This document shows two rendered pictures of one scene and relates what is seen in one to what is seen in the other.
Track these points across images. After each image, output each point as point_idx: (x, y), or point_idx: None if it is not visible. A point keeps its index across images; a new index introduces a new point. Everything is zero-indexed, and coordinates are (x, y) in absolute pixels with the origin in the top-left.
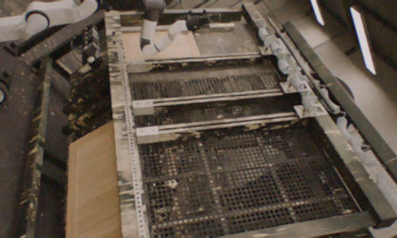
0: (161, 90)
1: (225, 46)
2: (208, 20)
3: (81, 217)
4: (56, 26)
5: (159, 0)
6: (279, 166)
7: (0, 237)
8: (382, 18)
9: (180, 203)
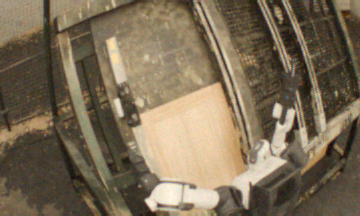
0: (275, 128)
1: (165, 48)
2: (301, 78)
3: (310, 160)
4: None
5: (298, 146)
6: None
7: (316, 197)
8: None
9: (66, 105)
